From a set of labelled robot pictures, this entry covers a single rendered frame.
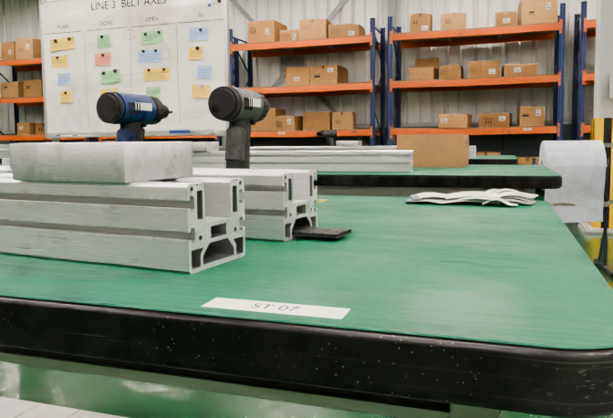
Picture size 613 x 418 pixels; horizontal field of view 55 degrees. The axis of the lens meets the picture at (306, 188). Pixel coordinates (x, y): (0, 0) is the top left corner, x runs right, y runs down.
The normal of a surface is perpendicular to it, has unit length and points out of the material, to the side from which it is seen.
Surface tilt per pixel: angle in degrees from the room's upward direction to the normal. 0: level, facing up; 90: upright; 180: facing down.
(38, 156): 90
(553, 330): 0
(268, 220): 90
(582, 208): 88
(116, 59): 90
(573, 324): 0
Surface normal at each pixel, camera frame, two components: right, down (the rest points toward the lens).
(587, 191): -0.26, 0.29
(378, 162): -0.29, 0.08
